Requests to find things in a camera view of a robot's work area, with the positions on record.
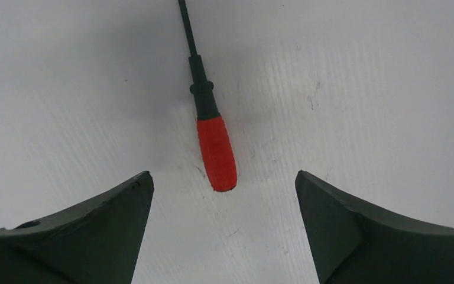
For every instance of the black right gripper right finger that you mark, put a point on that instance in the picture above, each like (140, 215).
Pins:
(355, 241)

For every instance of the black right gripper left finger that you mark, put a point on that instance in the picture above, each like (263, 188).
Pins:
(95, 241)

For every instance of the red black handled screwdriver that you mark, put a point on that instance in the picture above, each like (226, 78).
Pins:
(214, 142)

